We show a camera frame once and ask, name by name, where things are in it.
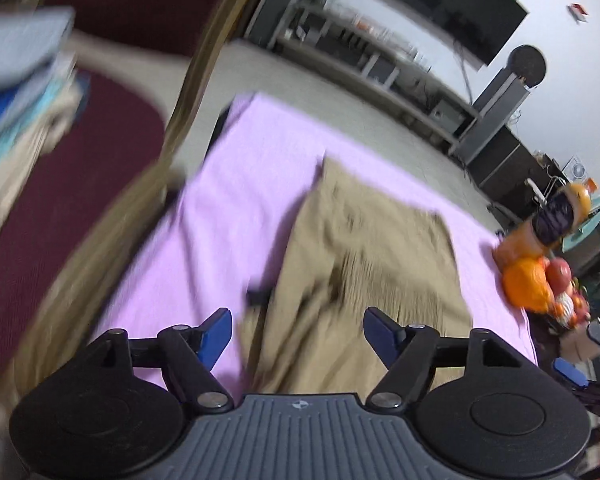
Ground grey folded garment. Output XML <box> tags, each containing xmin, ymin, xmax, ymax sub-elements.
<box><xmin>0</xmin><ymin>6</ymin><xmax>77</xmax><ymax>93</ymax></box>

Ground orange fruit ornament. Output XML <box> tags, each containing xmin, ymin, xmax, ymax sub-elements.
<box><xmin>495</xmin><ymin>182</ymin><xmax>593</xmax><ymax>332</ymax></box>

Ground khaki pants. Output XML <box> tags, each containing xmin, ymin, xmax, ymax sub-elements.
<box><xmin>240</xmin><ymin>156</ymin><xmax>476</xmax><ymax>395</ymax></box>

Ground teal side table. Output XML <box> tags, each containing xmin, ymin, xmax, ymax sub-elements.
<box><xmin>561</xmin><ymin>194</ymin><xmax>600</xmax><ymax>257</ymax></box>

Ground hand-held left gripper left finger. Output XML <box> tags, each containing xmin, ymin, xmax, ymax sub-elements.
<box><xmin>82</xmin><ymin>307</ymin><xmax>236</xmax><ymax>413</ymax></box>

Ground grey television stand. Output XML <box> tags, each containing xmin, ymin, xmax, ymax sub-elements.
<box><xmin>274</xmin><ymin>0</ymin><xmax>482</xmax><ymax>154</ymax></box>

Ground white desk fan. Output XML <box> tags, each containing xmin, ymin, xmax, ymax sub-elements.
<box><xmin>561</xmin><ymin>156</ymin><xmax>589</xmax><ymax>182</ymax></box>

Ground stack of folded clothes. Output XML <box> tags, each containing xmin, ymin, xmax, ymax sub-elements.
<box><xmin>0</xmin><ymin>29</ymin><xmax>192</xmax><ymax>239</ymax></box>

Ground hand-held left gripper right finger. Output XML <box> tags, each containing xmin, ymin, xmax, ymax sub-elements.
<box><xmin>362</xmin><ymin>306</ymin><xmax>523</xmax><ymax>411</ymax></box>

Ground dark low cabinet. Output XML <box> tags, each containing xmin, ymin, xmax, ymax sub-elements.
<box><xmin>466</xmin><ymin>125</ymin><xmax>552</xmax><ymax>207</ymax></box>

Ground black wall television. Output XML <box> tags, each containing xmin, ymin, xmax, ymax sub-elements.
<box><xmin>359</xmin><ymin>0</ymin><xmax>529</xmax><ymax>67</ymax></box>

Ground maroon chair with gold frame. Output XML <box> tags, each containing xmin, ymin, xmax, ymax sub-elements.
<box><xmin>0</xmin><ymin>0</ymin><xmax>286</xmax><ymax>461</ymax></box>

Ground blue folded garment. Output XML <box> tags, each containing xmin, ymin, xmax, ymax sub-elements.
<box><xmin>0</xmin><ymin>71</ymin><xmax>92</xmax><ymax>147</ymax></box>

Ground pink table cloth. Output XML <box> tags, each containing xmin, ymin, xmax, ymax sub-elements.
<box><xmin>92</xmin><ymin>92</ymin><xmax>538</xmax><ymax>395</ymax></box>

